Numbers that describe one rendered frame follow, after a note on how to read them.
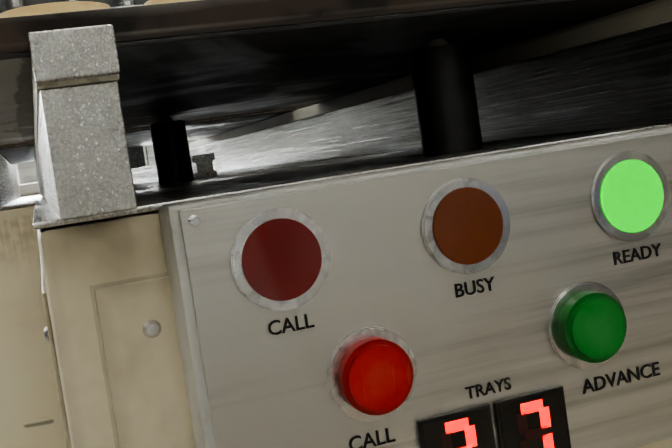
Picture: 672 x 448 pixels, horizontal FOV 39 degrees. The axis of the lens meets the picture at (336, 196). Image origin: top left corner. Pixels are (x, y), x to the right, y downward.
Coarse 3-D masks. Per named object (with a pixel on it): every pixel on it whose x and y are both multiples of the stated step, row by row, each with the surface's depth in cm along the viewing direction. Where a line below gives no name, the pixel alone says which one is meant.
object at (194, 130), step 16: (256, 112) 108; (272, 112) 108; (288, 112) 112; (128, 128) 103; (144, 128) 104; (192, 128) 117; (208, 128) 125; (224, 128) 133; (16, 144) 100; (32, 144) 100; (128, 144) 142; (144, 144) 153; (16, 160) 140; (32, 160) 151
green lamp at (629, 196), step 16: (608, 176) 41; (624, 176) 41; (640, 176) 41; (656, 176) 42; (608, 192) 41; (624, 192) 41; (640, 192) 41; (656, 192) 42; (608, 208) 41; (624, 208) 41; (640, 208) 41; (656, 208) 42; (624, 224) 41; (640, 224) 41
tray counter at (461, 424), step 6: (456, 420) 39; (462, 420) 39; (450, 426) 39; (456, 426) 39; (462, 426) 39; (468, 426) 39; (474, 426) 39; (444, 432) 38; (450, 432) 39; (468, 432) 39; (474, 432) 39; (444, 438) 38; (450, 438) 39; (468, 438) 39; (474, 438) 39; (444, 444) 38; (450, 444) 39; (468, 444) 39; (474, 444) 39
